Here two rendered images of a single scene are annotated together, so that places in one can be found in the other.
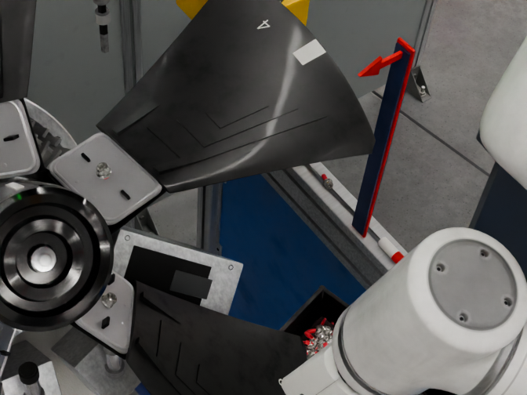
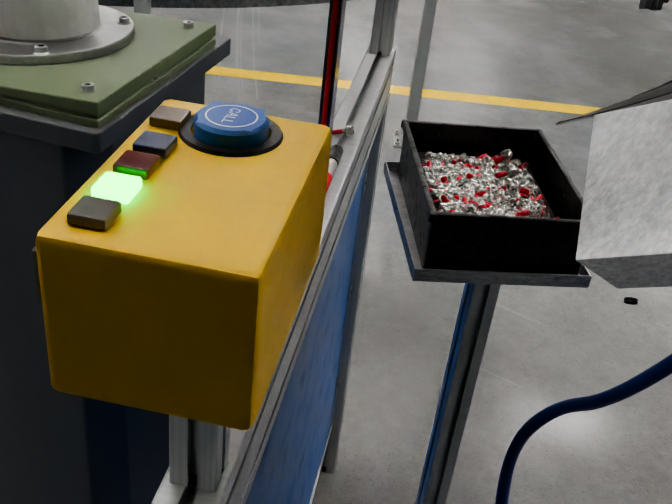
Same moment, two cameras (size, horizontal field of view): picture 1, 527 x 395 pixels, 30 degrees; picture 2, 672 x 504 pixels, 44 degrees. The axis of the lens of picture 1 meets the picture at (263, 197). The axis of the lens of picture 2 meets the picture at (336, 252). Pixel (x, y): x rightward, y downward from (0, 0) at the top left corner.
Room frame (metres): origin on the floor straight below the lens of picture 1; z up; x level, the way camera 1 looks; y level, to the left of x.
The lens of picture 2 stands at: (1.17, 0.38, 1.27)
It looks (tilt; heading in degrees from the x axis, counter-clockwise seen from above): 33 degrees down; 229
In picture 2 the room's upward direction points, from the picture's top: 7 degrees clockwise
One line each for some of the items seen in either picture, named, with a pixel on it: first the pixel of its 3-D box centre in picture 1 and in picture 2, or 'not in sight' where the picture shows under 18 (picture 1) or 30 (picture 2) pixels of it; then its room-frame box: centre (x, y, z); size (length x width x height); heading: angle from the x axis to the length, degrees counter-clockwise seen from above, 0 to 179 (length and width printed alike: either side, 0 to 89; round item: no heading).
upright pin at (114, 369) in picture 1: (113, 356); not in sight; (0.48, 0.14, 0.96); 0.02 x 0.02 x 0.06
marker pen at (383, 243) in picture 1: (417, 278); (324, 178); (0.69, -0.20, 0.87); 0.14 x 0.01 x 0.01; 42
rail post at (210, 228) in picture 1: (210, 255); not in sight; (1.01, 0.08, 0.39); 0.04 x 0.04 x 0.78; 42
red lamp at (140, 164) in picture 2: not in sight; (137, 164); (1.02, 0.05, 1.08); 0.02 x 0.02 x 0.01; 42
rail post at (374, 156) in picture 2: not in sight; (346, 309); (0.37, -0.49, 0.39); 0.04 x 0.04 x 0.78; 42
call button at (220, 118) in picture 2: not in sight; (231, 127); (0.95, 0.03, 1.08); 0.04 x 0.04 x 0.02
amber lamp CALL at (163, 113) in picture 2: not in sight; (170, 117); (0.98, 0.00, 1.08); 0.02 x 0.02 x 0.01; 42
